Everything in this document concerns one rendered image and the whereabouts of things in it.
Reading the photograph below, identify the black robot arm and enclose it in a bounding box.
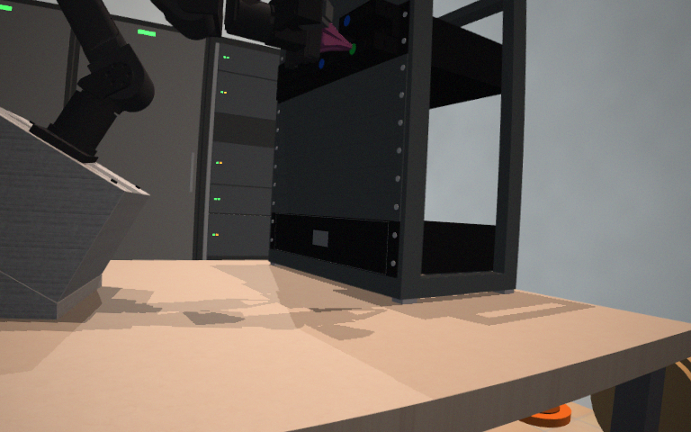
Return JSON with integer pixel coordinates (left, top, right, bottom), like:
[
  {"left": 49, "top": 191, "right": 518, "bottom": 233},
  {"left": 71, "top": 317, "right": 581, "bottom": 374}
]
[{"left": 29, "top": 0, "right": 334, "bottom": 163}]

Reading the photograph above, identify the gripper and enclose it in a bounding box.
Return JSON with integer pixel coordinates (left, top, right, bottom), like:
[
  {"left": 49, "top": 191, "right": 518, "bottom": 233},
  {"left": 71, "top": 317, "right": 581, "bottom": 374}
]
[{"left": 260, "top": 22, "right": 353, "bottom": 70}]

